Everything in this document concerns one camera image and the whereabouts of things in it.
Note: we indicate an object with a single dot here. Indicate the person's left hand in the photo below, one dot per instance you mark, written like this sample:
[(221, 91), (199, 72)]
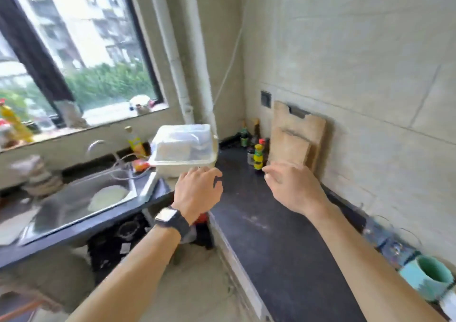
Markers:
[(195, 194)]

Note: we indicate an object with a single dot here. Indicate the person's right hand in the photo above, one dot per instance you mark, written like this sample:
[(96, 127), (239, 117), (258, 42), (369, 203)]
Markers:
[(295, 190)]

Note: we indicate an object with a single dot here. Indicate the person's left thumb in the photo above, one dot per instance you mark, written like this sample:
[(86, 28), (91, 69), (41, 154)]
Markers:
[(218, 182)]

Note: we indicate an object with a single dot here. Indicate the person's right fingers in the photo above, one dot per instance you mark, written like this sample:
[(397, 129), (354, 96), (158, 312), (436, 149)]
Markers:
[(272, 173)]

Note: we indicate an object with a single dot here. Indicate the person's right forearm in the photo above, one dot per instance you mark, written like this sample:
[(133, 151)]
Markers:
[(367, 268)]

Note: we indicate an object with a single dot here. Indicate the person's left forearm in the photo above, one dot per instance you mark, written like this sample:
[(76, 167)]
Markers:
[(128, 279)]

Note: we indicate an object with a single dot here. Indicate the yellow label sauce bottle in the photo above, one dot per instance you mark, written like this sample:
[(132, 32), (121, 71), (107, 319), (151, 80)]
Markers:
[(258, 158)]

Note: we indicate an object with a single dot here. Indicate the small glass jar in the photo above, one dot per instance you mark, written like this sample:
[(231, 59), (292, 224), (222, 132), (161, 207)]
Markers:
[(250, 156)]

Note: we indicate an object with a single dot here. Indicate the small wooden cutting board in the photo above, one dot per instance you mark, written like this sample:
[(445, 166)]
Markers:
[(290, 149)]

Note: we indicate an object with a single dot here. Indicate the red cap bottle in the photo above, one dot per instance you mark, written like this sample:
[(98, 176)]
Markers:
[(263, 143)]

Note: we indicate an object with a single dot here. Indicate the dark sauce bottle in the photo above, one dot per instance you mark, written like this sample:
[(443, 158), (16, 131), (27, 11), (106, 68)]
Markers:
[(256, 131)]

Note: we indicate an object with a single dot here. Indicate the green cap bottle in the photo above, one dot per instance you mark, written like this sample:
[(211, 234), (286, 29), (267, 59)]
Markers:
[(244, 136)]

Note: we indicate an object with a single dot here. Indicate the white dish rack clear lid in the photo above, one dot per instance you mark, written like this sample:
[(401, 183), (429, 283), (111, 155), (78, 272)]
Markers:
[(185, 147)]

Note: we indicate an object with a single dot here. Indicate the large wooden cutting board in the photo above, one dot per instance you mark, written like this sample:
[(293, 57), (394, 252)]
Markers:
[(310, 127)]

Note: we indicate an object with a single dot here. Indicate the black wrist watch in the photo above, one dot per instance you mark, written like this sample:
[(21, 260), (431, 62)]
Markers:
[(172, 221)]

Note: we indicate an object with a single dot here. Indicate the dark knife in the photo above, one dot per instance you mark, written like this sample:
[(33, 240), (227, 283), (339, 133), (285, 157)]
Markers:
[(298, 111)]

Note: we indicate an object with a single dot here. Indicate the orange sponge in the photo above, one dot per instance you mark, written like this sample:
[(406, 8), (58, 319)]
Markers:
[(140, 165)]

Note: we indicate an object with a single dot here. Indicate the yellow bottle white cap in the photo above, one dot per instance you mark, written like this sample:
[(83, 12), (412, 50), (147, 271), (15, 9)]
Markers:
[(136, 143)]

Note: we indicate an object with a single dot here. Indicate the white plate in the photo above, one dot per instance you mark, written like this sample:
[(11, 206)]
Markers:
[(107, 198)]

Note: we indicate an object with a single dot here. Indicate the black bag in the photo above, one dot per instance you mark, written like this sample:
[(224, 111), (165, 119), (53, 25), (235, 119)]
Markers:
[(117, 240)]

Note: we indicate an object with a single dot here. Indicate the thick white pipe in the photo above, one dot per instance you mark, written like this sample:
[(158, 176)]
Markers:
[(201, 65)]

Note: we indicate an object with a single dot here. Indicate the chrome faucet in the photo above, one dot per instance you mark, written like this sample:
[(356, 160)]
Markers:
[(98, 145)]

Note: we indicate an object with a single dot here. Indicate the blue plastic packaging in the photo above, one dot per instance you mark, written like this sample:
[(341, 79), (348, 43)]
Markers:
[(388, 241)]

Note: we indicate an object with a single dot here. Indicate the thin white pipe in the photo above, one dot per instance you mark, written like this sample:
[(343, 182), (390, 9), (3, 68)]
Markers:
[(171, 47)]

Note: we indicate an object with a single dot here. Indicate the steel kitchen sink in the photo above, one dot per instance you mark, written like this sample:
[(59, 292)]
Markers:
[(74, 204)]

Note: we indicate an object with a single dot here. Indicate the stack of bowls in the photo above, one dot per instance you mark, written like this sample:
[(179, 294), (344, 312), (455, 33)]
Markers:
[(37, 177)]

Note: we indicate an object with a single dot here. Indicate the teal mug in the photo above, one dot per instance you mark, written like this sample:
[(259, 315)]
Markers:
[(425, 277)]

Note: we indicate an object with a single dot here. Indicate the large yellow oil bottle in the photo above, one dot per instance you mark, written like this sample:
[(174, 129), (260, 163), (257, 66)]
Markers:
[(14, 124)]

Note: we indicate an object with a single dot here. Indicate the white cup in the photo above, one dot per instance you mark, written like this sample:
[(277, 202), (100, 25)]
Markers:
[(449, 302)]

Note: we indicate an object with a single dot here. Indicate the dark wall socket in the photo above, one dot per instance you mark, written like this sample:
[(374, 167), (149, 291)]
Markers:
[(265, 99)]

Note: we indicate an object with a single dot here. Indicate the dark window frame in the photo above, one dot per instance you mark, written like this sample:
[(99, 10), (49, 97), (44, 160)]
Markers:
[(35, 54)]

